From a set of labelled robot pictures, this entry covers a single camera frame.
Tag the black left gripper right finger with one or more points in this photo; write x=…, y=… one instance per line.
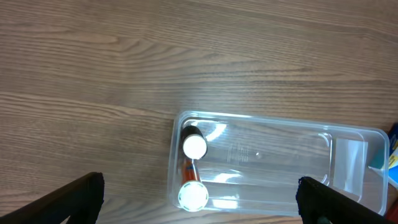
x=317, y=203

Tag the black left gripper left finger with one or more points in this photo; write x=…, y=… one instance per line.
x=79, y=201

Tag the orange tube white cap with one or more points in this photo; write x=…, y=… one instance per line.
x=193, y=194

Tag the dark bottle white cap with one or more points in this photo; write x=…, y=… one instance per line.
x=194, y=144

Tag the clear plastic container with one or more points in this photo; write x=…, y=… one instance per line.
x=253, y=163

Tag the red sachet packet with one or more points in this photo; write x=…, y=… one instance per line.
x=392, y=214

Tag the blue Vicks VapoDrops packet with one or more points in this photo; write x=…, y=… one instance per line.
x=378, y=161

